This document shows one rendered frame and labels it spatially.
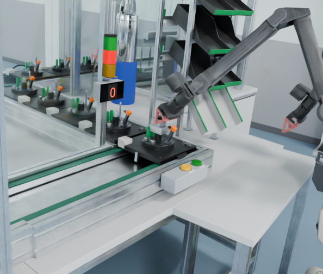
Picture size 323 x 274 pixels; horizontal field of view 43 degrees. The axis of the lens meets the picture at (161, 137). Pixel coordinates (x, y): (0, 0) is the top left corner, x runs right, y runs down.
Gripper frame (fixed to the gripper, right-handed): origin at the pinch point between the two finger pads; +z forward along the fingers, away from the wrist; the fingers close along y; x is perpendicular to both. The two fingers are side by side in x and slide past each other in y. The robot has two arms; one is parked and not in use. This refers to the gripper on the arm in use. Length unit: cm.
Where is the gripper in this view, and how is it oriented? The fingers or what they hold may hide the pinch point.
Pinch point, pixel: (159, 120)
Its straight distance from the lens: 171.2
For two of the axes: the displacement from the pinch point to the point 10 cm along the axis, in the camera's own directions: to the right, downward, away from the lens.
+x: 5.1, 8.3, -2.2
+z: -5.8, 5.2, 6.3
